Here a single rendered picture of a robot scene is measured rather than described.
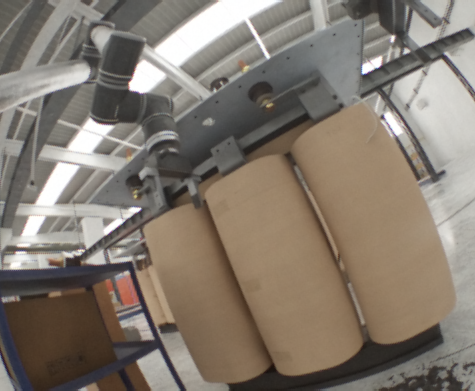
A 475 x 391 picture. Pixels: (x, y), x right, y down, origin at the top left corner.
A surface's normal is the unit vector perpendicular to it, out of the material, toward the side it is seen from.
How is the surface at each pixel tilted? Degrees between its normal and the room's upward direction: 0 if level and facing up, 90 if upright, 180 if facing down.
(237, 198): 90
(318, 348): 90
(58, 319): 90
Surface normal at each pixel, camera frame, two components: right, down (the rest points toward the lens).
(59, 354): 0.86, -0.44
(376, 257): -0.61, 0.01
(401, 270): -0.42, -0.10
